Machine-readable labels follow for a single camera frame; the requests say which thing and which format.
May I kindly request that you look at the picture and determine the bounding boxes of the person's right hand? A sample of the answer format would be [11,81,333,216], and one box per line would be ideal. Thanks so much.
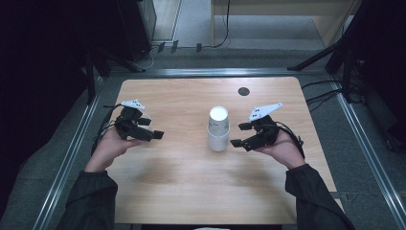
[255,129,307,171]

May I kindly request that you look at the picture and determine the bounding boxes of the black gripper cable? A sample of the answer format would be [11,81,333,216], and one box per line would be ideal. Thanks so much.
[275,121,306,160]
[90,103,124,155]

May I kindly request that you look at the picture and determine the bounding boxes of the black hanging cable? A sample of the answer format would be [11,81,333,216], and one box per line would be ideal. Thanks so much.
[210,0,232,50]

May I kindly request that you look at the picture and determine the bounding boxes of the stack of white paper cups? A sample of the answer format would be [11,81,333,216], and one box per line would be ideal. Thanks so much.
[207,105,231,153]

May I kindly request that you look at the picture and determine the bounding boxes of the light wooden furniture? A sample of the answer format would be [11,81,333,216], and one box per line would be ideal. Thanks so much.
[210,0,363,50]

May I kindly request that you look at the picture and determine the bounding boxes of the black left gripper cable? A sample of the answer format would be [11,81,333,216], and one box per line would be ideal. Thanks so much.
[90,103,124,155]

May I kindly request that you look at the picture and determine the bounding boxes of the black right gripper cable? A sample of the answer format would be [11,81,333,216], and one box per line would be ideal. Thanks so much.
[275,121,306,160]

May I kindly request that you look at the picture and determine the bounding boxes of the dark cabinet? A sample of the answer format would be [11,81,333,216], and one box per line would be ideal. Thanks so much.
[116,0,158,62]

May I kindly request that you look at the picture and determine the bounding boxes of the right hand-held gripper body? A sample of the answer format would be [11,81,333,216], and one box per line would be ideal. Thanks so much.
[242,102,284,152]

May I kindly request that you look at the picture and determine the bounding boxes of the black floor cables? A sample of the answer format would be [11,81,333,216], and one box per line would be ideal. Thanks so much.
[301,79,344,113]

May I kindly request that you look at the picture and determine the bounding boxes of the white floor cable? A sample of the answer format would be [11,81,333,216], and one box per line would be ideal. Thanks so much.
[135,44,161,71]

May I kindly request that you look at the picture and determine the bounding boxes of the metal floor rail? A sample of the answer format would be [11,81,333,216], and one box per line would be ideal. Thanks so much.
[32,76,104,230]
[329,78,406,230]
[108,67,327,79]

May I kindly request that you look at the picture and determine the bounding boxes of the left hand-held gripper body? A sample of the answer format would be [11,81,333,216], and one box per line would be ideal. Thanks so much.
[113,99,154,143]

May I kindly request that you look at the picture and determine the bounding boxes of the person's left hand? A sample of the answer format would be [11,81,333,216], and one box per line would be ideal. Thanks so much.
[88,127,144,168]

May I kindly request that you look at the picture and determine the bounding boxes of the black tripod stand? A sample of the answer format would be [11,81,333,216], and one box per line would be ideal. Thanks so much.
[286,0,374,104]

